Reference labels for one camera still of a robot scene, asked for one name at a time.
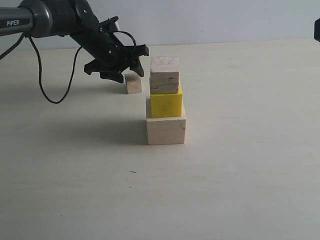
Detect large light wooden cube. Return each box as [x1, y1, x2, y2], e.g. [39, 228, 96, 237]
[145, 96, 187, 146]

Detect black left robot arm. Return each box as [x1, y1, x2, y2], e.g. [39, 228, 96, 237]
[0, 0, 149, 83]

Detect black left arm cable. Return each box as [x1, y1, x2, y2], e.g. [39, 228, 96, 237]
[0, 29, 138, 105]

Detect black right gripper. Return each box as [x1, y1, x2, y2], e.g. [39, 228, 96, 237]
[313, 18, 320, 42]

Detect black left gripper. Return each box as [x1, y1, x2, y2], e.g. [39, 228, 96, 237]
[70, 17, 149, 83]

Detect small light wooden cube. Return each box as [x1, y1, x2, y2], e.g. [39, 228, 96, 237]
[124, 72, 142, 95]

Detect medium plywood cube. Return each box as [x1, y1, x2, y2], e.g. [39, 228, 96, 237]
[149, 56, 180, 94]

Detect yellow cube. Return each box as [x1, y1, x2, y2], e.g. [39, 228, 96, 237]
[150, 86, 183, 118]

